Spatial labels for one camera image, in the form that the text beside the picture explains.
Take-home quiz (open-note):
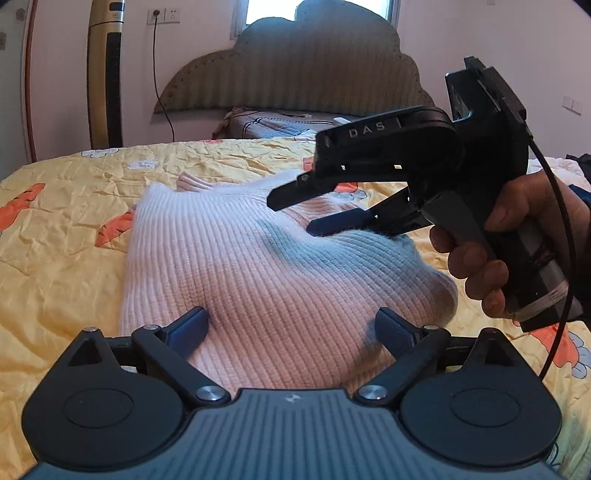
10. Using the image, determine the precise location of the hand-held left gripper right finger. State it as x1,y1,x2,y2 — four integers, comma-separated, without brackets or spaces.
355,306,533,409

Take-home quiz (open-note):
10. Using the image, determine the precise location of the black power cord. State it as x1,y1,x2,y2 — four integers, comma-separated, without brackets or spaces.
151,13,176,142

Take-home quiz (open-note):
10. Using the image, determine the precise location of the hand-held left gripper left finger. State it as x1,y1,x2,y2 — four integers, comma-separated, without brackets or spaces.
60,305,232,408

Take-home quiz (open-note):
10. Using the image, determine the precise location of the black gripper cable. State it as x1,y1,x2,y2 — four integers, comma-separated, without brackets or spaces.
525,133,576,382

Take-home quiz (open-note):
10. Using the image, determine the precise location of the person's right hand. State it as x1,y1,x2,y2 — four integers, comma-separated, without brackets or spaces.
428,170,591,320

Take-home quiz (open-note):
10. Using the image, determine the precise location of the yellow cartoon print bedsheet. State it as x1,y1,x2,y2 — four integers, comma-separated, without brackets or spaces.
0,136,591,480

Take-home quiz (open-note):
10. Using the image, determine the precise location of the padded cloud shaped headboard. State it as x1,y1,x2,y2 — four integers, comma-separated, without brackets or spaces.
152,15,437,117

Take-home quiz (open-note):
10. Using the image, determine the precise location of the white wall socket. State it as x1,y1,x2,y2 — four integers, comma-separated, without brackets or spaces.
146,6,182,25

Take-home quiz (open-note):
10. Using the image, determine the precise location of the window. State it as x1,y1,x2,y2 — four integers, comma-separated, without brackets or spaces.
230,0,403,27

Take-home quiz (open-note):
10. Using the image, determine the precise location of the gold tower air conditioner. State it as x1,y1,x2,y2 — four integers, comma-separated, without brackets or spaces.
86,0,126,149

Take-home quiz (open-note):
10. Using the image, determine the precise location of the dark patterned pillow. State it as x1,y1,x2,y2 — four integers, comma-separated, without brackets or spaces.
221,106,356,140

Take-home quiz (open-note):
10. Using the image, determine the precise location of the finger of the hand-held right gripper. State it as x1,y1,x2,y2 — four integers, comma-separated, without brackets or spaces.
306,187,435,238
267,170,326,212

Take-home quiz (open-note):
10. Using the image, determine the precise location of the pink knitted sweater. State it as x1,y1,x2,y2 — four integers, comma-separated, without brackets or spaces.
119,170,459,394

